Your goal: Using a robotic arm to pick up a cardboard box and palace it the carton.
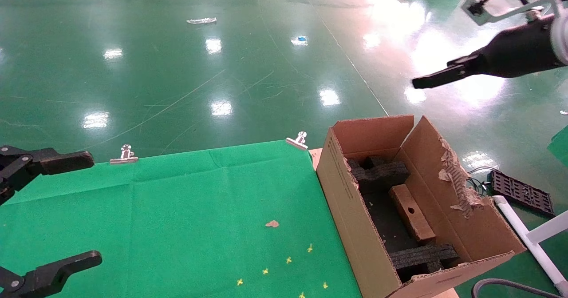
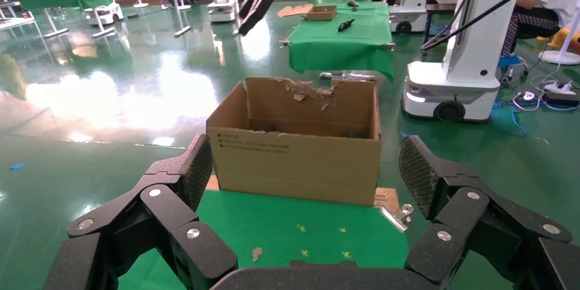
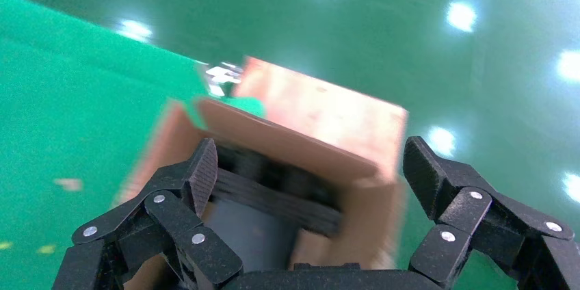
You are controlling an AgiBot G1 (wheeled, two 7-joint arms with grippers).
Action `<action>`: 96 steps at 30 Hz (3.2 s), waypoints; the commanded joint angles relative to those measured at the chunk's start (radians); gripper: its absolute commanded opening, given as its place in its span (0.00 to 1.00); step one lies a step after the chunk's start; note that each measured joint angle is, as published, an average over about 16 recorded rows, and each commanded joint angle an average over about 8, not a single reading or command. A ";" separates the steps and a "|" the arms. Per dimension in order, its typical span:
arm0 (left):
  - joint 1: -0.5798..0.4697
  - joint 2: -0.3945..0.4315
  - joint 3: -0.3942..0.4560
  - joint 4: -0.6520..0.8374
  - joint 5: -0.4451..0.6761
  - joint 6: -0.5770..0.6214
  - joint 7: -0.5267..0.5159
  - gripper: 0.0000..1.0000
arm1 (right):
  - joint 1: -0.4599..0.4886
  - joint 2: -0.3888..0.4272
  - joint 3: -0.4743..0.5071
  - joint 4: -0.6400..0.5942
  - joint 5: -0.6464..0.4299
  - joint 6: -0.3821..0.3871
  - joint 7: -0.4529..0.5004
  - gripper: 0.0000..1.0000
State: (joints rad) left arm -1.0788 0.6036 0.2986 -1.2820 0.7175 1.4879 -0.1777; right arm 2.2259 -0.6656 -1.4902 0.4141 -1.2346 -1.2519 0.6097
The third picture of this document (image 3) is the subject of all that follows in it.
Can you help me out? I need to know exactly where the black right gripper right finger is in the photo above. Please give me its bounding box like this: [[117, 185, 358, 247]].
[[402, 135, 580, 290]]

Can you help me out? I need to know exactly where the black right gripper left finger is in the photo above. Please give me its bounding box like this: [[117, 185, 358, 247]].
[[52, 137, 243, 290]]

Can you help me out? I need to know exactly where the large open cardboard carton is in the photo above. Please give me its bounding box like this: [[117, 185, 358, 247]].
[[112, 54, 410, 290]]

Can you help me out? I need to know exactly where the black foam block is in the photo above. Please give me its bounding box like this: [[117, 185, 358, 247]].
[[210, 168, 343, 238]]

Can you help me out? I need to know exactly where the green table cloth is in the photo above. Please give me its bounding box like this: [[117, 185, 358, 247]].
[[0, 0, 268, 290]]

